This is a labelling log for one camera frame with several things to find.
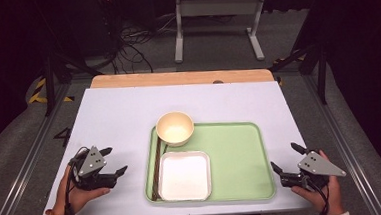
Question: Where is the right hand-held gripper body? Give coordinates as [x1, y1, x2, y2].
[277, 147, 349, 194]

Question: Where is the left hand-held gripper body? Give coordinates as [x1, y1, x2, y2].
[68, 144, 119, 193]

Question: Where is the brown wooden chopstick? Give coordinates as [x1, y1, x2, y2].
[150, 137, 168, 202]
[147, 137, 165, 202]

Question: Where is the green tray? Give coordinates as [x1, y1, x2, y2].
[140, 116, 278, 208]

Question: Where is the white square plate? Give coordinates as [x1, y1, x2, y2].
[155, 148, 214, 205]

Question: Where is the cream bowl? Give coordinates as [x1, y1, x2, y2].
[154, 109, 197, 149]

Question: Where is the person's right hand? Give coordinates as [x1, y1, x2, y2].
[289, 175, 345, 215]

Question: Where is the person's left hand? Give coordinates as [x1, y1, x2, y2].
[50, 162, 113, 215]

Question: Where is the black tripod stand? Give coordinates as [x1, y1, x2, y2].
[36, 0, 108, 118]
[268, 42, 330, 109]

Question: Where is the yellow black floor tape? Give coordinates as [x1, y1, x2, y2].
[25, 76, 76, 105]

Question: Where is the wooden table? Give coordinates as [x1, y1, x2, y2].
[89, 64, 275, 94]

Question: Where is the dark curtain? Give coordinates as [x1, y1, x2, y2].
[318, 0, 381, 207]
[0, 0, 49, 157]

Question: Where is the grey metal stand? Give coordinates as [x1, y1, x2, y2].
[170, 0, 271, 66]

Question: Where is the aluminium floor rail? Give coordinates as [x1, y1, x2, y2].
[0, 82, 81, 215]
[301, 69, 381, 215]

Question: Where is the right hand-held gripper cable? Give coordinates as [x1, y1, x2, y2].
[302, 175, 331, 215]

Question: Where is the hand-held gripper cable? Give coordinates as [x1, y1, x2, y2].
[302, 175, 331, 215]
[60, 146, 94, 215]

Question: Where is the left hand-held gripper cable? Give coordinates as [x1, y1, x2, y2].
[60, 146, 94, 215]

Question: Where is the bundle of black floor cables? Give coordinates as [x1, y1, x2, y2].
[82, 12, 182, 78]

